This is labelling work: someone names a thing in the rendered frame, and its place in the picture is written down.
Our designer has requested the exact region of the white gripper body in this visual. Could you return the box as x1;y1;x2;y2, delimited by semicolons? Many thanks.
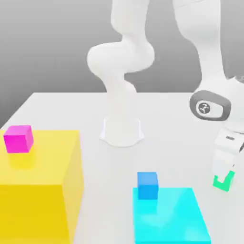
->
214;127;244;155

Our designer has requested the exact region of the small green cube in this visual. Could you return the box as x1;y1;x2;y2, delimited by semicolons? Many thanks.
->
212;170;235;193

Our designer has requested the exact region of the small blue cube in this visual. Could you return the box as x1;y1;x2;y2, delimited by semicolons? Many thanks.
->
137;171;159;201

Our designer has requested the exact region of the small magenta cube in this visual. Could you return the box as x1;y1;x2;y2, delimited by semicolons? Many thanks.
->
3;124;34;154

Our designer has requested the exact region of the large cyan box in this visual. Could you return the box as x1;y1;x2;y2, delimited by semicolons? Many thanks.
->
132;187;212;244

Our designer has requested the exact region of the large yellow box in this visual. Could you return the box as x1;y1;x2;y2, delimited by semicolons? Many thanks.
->
0;129;85;244

